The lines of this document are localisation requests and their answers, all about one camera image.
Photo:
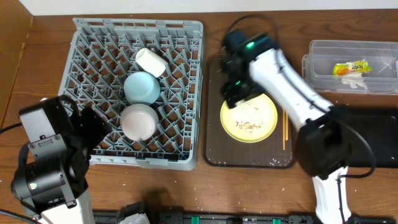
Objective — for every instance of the white tissue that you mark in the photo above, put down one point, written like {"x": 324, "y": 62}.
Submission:
{"x": 354, "y": 80}

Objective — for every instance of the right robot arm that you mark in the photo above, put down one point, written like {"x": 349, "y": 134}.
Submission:
{"x": 325, "y": 143}

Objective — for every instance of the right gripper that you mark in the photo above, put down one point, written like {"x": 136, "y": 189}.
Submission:
{"x": 241, "y": 99}

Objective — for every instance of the black plastic bin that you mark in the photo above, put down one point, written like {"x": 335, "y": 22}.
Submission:
{"x": 379, "y": 128}

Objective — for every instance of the dark brown serving tray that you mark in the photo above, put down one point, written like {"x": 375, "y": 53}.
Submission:
{"x": 221, "y": 150}

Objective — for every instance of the yellow plate with crumbs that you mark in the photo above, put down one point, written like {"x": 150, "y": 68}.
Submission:
{"x": 251, "y": 121}

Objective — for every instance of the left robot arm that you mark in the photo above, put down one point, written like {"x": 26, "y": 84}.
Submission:
{"x": 50, "y": 179}

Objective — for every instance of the wooden chopstick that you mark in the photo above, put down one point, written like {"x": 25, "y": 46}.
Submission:
{"x": 283, "y": 128}
{"x": 286, "y": 126}

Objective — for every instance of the grey plastic dishwasher rack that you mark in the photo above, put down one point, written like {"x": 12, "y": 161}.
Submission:
{"x": 103, "y": 54}

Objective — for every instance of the clear plastic bin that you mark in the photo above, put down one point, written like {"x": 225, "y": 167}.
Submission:
{"x": 318, "y": 64}

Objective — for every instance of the yellow green snack wrapper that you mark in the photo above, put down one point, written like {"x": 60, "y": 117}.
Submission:
{"x": 341, "y": 69}

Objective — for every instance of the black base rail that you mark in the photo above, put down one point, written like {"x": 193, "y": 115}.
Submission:
{"x": 141, "y": 212}

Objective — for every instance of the cream plastic cup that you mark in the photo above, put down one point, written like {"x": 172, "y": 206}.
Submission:
{"x": 150, "y": 62}

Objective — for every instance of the light blue bowl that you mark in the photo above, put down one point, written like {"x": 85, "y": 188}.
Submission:
{"x": 141, "y": 87}

